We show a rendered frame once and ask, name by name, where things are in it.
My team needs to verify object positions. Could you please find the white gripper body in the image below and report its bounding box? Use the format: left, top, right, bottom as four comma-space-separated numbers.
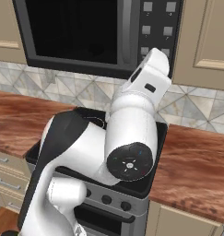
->
138, 47, 171, 77

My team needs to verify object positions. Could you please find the black microwave oven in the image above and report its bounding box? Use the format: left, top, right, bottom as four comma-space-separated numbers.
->
12, 0, 185, 80

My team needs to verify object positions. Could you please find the black microwave door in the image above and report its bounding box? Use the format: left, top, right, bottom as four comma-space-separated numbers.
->
12, 0, 141, 74

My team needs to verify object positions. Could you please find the steel stove with black hob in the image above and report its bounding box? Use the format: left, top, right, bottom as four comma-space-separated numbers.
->
24, 105, 170, 236

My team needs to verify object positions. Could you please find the beige base cupboard door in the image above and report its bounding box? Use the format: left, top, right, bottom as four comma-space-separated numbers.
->
145, 200, 224, 236

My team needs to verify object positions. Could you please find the black oven door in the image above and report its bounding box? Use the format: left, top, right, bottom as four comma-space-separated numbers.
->
73, 204, 148, 236

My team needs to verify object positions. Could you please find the beige drawer front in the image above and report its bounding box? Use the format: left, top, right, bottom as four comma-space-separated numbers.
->
0, 185, 26, 214
0, 167, 30, 198
0, 149, 32, 180

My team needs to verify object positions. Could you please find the grey microwave door handle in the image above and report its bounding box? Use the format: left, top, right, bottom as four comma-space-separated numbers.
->
121, 0, 133, 65

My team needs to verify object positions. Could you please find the beige wall cupboard door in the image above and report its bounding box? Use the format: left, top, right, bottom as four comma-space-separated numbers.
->
0, 0, 28, 65
171, 0, 224, 92

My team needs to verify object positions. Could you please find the black oven door handle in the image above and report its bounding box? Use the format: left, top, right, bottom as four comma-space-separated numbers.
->
74, 204, 136, 224

